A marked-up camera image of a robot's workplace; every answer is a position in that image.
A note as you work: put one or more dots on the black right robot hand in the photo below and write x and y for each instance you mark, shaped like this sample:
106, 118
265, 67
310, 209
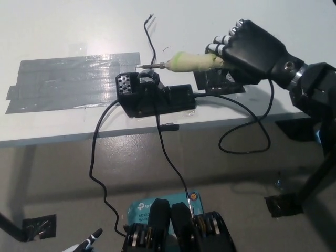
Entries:
254, 55

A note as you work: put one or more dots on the teal tp-link box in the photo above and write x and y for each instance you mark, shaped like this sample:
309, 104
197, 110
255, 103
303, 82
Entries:
139, 210

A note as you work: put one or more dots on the black floor tape patch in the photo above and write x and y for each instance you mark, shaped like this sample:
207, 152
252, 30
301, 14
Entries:
281, 206
44, 225

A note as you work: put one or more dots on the dark block under table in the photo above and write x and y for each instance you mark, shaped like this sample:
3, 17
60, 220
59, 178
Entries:
296, 131

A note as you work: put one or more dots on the small black tape strip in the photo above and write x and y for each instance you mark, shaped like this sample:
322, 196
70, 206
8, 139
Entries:
169, 127

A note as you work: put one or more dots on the black printed holder plate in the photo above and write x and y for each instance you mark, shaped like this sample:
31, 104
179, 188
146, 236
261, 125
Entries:
218, 86

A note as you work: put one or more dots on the white table leg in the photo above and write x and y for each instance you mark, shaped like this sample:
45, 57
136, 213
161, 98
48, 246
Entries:
25, 183

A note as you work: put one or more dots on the black soldering station base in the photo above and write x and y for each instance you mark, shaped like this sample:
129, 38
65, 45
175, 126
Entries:
157, 101

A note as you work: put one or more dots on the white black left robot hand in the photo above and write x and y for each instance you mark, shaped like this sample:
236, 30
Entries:
92, 237

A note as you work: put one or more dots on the black robot torso blocks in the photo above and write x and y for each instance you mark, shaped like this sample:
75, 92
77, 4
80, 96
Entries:
181, 228

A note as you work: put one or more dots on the beige taped soldering iron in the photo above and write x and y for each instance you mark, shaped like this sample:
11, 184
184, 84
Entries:
189, 63

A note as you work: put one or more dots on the grey duct tape patch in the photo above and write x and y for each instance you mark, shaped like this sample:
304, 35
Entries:
65, 82

